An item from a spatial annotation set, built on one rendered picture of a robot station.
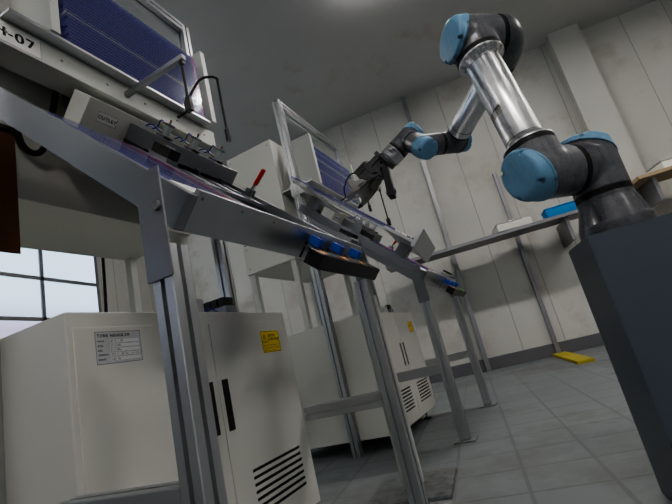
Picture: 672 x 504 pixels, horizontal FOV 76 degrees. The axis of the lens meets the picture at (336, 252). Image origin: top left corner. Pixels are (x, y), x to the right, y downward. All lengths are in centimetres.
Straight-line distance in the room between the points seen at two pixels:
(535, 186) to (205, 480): 80
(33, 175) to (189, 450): 96
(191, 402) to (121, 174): 41
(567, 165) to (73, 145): 98
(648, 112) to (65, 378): 535
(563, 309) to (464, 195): 154
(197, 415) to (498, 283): 434
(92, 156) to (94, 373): 39
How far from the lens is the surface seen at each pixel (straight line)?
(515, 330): 477
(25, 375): 99
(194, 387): 62
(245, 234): 82
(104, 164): 87
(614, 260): 103
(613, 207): 108
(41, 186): 140
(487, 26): 124
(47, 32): 142
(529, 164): 100
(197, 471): 62
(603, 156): 111
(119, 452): 92
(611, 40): 585
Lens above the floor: 42
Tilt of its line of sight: 14 degrees up
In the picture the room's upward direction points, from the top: 14 degrees counter-clockwise
